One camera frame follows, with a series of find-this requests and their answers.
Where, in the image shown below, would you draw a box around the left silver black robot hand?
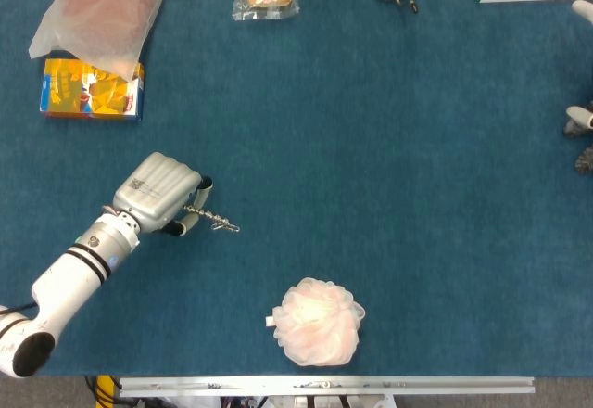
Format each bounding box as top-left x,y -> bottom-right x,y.
112,151 -> 215,237

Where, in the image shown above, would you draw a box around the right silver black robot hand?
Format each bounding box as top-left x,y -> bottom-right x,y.
565,0 -> 593,129

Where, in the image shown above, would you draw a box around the yellow blue snack box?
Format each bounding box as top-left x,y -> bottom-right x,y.
39,58 -> 145,122

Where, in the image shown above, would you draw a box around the translucent bag with pink contents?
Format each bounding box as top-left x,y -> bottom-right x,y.
28,0 -> 179,83

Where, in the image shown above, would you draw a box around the white mesh bath pouf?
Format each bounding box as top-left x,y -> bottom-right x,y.
265,276 -> 367,367

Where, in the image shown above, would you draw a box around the black and yellow cables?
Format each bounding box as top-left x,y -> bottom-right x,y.
84,375 -> 122,408

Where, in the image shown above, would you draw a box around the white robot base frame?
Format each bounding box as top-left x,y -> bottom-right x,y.
157,394 -> 397,408

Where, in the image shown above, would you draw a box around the aluminium profile rail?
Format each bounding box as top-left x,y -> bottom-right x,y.
119,376 -> 536,399

